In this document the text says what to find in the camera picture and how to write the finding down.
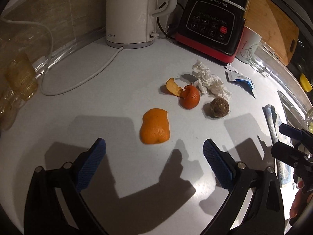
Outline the large orange peel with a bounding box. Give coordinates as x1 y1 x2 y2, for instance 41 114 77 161
139 108 170 144

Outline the person's right hand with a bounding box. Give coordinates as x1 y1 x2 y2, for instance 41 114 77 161
290 180 312 218

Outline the stainless steel sink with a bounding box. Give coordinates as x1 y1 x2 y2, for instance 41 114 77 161
277 89 310 137

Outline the blue white dish cloth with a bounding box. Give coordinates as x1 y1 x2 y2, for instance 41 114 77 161
263 105 293 187

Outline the yellow bowl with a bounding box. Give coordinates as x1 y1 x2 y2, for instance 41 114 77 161
300 73 312 93

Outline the blue white sachet wrapper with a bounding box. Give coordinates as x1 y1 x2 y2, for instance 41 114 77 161
226 70 257 99

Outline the clear glass mug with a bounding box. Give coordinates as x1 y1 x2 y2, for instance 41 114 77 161
248 40 280 77

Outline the small torn white wrapper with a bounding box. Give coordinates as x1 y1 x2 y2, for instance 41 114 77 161
225 64 239 73

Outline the crumpled white tissue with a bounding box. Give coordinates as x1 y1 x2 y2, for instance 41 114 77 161
192 60 232 101

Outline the wooden cutting board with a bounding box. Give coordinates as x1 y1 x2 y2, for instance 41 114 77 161
246 0 299 66

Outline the white ceramic cup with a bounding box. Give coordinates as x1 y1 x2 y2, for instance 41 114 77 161
236 27 262 64

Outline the partly peeled mandarin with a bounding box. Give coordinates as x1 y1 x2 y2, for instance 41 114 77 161
180 85 200 109

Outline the small curled orange peel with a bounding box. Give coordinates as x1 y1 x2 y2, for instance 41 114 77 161
165 78 183 97

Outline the red black blender base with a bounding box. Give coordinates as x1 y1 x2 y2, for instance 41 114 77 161
174 0 248 64

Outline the amber glass jar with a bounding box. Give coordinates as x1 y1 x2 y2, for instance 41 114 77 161
5 53 38 101

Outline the white electric kettle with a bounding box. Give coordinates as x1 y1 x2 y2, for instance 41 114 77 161
106 0 177 49

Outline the white kettle power cord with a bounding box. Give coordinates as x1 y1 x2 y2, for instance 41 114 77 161
0 16 125 97

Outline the black blender power cord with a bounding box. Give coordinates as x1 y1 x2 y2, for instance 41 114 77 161
156 2 184 40

